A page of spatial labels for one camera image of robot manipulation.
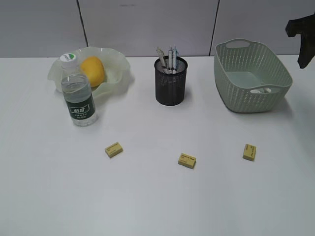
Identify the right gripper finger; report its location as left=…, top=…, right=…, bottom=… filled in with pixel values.
left=297, top=34, right=315, bottom=69

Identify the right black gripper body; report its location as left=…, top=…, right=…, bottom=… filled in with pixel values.
left=285, top=14, right=315, bottom=37

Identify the white waste paper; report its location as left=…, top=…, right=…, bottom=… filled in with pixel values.
left=251, top=88, right=271, bottom=93

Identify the blue white ballpoint pen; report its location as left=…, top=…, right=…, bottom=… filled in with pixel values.
left=172, top=45, right=178, bottom=74

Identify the grey white ballpoint pen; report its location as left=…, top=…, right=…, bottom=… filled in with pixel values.
left=168, top=46, right=173, bottom=74

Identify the beige white ballpoint pen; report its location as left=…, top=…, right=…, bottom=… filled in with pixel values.
left=156, top=47, right=169, bottom=74

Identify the yellow mango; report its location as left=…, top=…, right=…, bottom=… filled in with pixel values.
left=80, top=56, right=105, bottom=88

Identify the yellow eraser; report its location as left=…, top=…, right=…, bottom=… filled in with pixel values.
left=178, top=153, right=196, bottom=169
left=243, top=144, right=256, bottom=161
left=105, top=142, right=123, bottom=158

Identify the clear water bottle green label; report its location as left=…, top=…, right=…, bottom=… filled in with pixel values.
left=60, top=53, right=97, bottom=126

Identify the green plastic woven basket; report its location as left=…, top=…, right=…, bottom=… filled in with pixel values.
left=214, top=39, right=293, bottom=113

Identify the black mesh pen holder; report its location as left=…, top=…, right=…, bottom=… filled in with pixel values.
left=154, top=57, right=188, bottom=106

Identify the translucent green wavy plate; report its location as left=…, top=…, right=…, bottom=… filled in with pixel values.
left=47, top=46, right=135, bottom=100

